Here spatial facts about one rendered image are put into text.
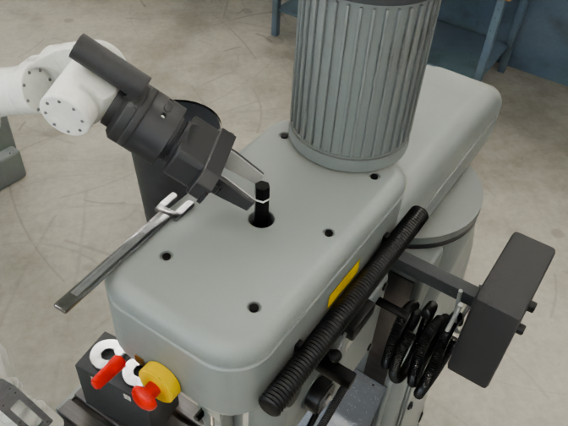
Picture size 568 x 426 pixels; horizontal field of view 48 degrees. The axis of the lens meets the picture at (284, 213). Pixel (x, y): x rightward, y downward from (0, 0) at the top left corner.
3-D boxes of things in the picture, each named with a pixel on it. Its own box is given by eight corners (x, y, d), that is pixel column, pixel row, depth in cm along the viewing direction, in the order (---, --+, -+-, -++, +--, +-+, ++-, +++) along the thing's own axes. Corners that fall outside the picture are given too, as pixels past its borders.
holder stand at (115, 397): (153, 440, 166) (145, 401, 152) (85, 403, 173) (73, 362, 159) (179, 403, 174) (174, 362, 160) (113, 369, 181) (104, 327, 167)
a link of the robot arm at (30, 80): (108, 119, 80) (27, 124, 86) (138, 75, 86) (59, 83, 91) (83, 78, 76) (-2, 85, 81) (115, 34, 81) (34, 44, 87)
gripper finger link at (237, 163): (265, 173, 89) (228, 150, 88) (253, 186, 91) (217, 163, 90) (268, 166, 91) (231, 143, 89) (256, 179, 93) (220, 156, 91)
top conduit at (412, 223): (278, 422, 82) (280, 408, 79) (252, 405, 83) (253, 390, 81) (427, 224, 110) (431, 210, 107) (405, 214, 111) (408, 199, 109)
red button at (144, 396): (151, 419, 85) (149, 403, 82) (129, 403, 86) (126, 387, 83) (168, 401, 87) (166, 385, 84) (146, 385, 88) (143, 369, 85)
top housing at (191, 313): (242, 439, 84) (243, 373, 73) (98, 341, 94) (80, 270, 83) (401, 236, 113) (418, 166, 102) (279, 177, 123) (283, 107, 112)
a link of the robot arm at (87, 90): (111, 169, 83) (30, 121, 80) (144, 115, 90) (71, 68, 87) (142, 123, 75) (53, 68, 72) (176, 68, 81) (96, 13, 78)
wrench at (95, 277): (71, 319, 77) (70, 314, 77) (47, 304, 79) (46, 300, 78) (193, 205, 93) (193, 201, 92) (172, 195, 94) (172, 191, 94)
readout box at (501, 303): (491, 394, 116) (527, 324, 101) (445, 368, 119) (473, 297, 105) (527, 322, 128) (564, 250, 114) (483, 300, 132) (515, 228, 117)
